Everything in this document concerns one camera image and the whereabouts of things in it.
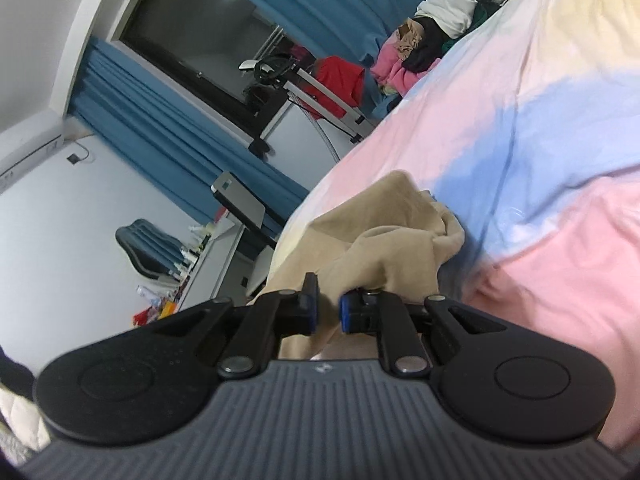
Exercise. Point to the dark window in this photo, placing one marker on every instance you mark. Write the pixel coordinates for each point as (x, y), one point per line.
(201, 43)

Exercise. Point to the pink garment in pile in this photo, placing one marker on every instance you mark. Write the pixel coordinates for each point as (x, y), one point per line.
(389, 74)

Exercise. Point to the white garment in pile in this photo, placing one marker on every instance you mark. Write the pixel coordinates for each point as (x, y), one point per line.
(453, 17)

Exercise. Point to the tan beige garment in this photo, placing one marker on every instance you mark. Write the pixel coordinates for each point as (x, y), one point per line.
(390, 236)

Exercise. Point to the blue curtain left panel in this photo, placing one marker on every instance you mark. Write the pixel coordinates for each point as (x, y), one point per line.
(168, 140)

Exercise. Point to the white air conditioner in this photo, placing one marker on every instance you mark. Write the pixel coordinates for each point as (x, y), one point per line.
(28, 143)

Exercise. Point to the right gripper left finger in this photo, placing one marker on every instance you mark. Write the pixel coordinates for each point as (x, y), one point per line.
(259, 329)

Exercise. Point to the red garment on rack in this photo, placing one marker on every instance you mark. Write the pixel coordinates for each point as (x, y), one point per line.
(345, 79)

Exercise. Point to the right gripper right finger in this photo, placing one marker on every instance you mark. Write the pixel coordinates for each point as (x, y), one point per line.
(384, 315)

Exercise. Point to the white desk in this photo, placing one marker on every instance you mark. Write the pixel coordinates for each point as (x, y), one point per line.
(206, 276)

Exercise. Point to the black garment in pile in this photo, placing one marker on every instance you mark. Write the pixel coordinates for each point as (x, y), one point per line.
(429, 47)

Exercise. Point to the pastel tie-dye bed sheet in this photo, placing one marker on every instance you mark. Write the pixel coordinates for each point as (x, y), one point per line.
(528, 132)

